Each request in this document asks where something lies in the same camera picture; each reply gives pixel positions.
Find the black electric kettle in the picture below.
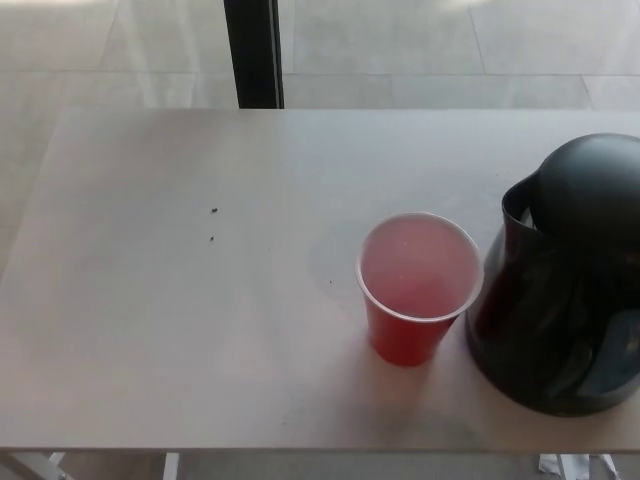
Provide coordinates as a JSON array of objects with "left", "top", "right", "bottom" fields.
[{"left": 465, "top": 132, "right": 640, "bottom": 418}]

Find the red plastic cup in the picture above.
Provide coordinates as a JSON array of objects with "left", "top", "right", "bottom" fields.
[{"left": 354, "top": 211, "right": 486, "bottom": 368}]

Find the black window frame post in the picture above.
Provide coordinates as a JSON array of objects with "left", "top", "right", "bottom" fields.
[{"left": 222, "top": 0, "right": 287, "bottom": 110}]

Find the white table frame brace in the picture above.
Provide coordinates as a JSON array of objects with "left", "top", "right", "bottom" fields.
[{"left": 0, "top": 451, "right": 67, "bottom": 480}]

